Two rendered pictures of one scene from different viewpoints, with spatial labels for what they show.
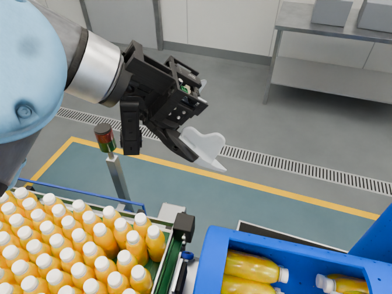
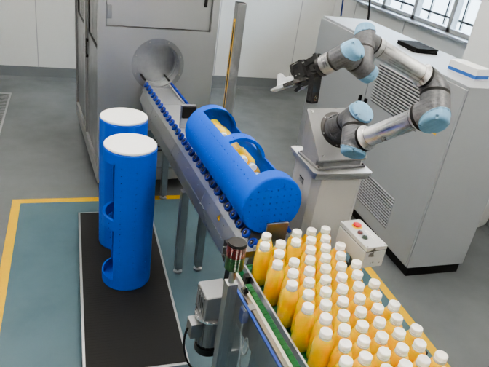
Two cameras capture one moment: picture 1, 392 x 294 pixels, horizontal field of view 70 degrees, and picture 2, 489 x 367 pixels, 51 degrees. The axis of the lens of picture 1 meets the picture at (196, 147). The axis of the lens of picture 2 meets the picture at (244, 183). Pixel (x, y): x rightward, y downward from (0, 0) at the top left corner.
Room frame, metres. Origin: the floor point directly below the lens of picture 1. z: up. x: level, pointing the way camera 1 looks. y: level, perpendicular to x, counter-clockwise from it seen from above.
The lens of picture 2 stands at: (1.63, 1.39, 2.17)
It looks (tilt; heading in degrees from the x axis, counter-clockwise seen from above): 27 degrees down; 231
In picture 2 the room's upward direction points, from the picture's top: 9 degrees clockwise
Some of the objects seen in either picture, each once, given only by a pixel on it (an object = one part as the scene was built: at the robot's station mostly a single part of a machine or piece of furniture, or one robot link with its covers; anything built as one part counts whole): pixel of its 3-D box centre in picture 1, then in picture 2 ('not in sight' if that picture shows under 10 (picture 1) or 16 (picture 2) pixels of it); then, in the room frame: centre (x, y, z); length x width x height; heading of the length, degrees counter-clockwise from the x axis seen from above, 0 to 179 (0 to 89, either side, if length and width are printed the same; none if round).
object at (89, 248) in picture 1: (89, 248); (310, 259); (0.40, 0.34, 1.07); 0.04 x 0.04 x 0.02
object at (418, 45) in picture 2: not in sight; (417, 46); (-1.89, -1.06, 1.46); 0.32 x 0.23 x 0.04; 71
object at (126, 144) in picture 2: not in sight; (130, 143); (0.56, -0.92, 1.03); 0.28 x 0.28 x 0.01
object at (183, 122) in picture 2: not in sight; (188, 116); (0.01, -1.25, 1.00); 0.10 x 0.04 x 0.15; 167
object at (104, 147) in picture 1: (107, 142); (234, 261); (0.76, 0.34, 1.18); 0.06 x 0.06 x 0.05
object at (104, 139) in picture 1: (104, 133); (236, 249); (0.76, 0.34, 1.23); 0.06 x 0.06 x 0.04
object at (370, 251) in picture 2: not in sight; (360, 242); (0.09, 0.32, 1.05); 0.20 x 0.10 x 0.10; 77
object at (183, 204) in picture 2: not in sight; (180, 232); (0.15, -0.99, 0.31); 0.06 x 0.06 x 0.63; 77
